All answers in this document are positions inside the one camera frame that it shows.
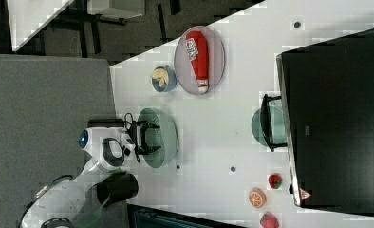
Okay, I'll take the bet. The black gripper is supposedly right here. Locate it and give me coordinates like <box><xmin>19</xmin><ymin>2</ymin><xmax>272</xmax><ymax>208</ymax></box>
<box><xmin>128</xmin><ymin>121</ymin><xmax>160</xmax><ymax>156</ymax></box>

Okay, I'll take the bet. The green plastic strainer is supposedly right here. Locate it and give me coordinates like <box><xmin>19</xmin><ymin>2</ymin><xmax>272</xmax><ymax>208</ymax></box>
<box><xmin>137</xmin><ymin>108</ymin><xmax>178</xmax><ymax>168</ymax></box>

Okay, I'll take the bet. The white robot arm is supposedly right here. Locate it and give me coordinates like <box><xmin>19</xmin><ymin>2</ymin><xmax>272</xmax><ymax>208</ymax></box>
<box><xmin>18</xmin><ymin>119</ymin><xmax>159</xmax><ymax>228</ymax></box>

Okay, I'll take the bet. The black cylinder lower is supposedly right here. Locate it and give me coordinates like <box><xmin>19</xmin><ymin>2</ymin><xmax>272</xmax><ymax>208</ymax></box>
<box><xmin>96</xmin><ymin>173</ymin><xmax>139</xmax><ymax>205</ymax></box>

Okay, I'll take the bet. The black cylinder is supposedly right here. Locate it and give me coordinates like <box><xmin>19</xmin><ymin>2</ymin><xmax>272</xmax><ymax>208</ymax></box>
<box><xmin>96</xmin><ymin>173</ymin><xmax>139</xmax><ymax>205</ymax></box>
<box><xmin>87</xmin><ymin>119</ymin><xmax>124</xmax><ymax>128</ymax></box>

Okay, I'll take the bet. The black cylinder upper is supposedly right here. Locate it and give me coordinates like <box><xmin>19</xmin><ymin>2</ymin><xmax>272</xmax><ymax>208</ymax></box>
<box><xmin>87</xmin><ymin>119</ymin><xmax>124</xmax><ymax>128</ymax></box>

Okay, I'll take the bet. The blue bowl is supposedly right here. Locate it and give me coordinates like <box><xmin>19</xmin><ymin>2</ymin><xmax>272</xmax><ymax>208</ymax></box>
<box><xmin>151</xmin><ymin>66</ymin><xmax>178</xmax><ymax>92</ymax></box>

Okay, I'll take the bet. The yellow toy in bowl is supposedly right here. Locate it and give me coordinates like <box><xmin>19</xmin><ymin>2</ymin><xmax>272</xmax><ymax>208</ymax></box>
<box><xmin>151</xmin><ymin>67</ymin><xmax>169</xmax><ymax>87</ymax></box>

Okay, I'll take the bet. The pink round plate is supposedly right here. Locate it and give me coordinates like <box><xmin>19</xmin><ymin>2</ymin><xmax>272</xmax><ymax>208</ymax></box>
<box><xmin>174</xmin><ymin>26</ymin><xmax>225</xmax><ymax>95</ymax></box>

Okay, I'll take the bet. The red ketchup bottle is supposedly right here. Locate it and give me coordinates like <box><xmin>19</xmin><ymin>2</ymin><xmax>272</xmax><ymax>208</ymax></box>
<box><xmin>185</xmin><ymin>30</ymin><xmax>209</xmax><ymax>93</ymax></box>

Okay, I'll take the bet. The green cup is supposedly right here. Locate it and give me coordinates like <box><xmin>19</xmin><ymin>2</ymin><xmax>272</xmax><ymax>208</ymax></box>
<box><xmin>252</xmin><ymin>106</ymin><xmax>286</xmax><ymax>146</ymax></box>

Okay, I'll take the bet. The orange slice toy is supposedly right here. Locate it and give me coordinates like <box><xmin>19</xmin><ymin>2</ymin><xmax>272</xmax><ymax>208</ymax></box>
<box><xmin>249</xmin><ymin>188</ymin><xmax>267</xmax><ymax>208</ymax></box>

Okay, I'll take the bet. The red strawberry toy near edge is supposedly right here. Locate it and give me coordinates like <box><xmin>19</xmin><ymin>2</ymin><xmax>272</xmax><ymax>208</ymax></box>
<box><xmin>260</xmin><ymin>213</ymin><xmax>279</xmax><ymax>228</ymax></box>

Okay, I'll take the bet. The black toaster oven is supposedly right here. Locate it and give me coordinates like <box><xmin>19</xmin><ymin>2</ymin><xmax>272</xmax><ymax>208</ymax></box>
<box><xmin>260</xmin><ymin>28</ymin><xmax>374</xmax><ymax>217</ymax></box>

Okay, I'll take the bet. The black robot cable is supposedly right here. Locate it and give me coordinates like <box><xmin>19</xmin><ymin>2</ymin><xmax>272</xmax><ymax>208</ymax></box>
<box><xmin>123</xmin><ymin>112</ymin><xmax>139</xmax><ymax>131</ymax></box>

